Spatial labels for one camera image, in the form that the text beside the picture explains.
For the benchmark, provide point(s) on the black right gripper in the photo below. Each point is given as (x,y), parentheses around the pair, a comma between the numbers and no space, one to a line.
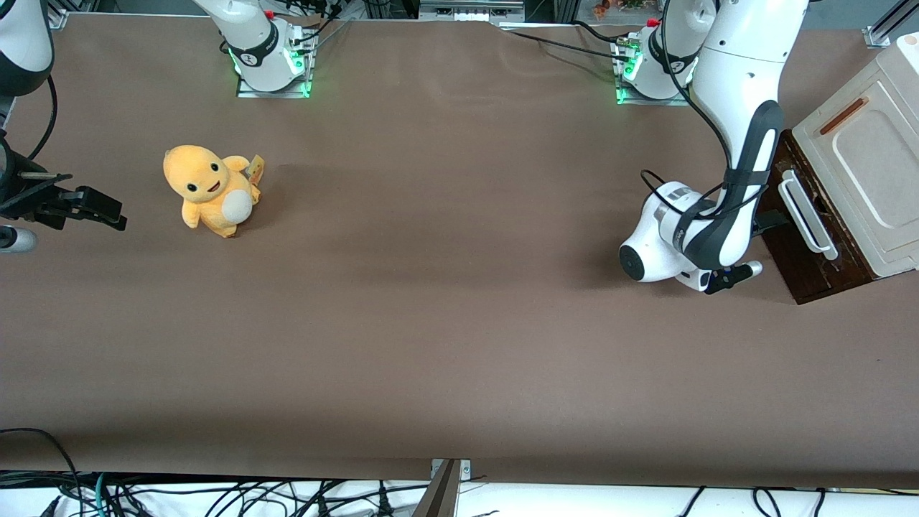
(20,202)

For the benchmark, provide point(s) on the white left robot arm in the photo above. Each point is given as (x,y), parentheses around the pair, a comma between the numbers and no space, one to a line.
(739,64)

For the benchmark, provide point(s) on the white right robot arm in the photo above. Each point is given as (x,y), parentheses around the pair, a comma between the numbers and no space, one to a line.
(251,36)

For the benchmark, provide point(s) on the white cabinet with drawer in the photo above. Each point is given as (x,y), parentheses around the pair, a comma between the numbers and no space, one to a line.
(876,158)

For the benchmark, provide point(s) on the yellow plush toy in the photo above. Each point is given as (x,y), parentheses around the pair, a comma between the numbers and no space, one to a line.
(208,190)

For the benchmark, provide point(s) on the aluminium profile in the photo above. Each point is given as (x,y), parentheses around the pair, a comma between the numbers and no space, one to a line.
(57,18)
(887,29)

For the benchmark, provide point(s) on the white power strip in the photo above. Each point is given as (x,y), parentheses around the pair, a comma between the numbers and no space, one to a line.
(467,11)

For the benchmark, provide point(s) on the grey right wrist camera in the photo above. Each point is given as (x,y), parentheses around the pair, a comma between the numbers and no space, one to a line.
(16,240)

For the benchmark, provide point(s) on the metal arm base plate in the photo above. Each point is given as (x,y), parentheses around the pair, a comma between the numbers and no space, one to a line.
(273,94)
(628,100)

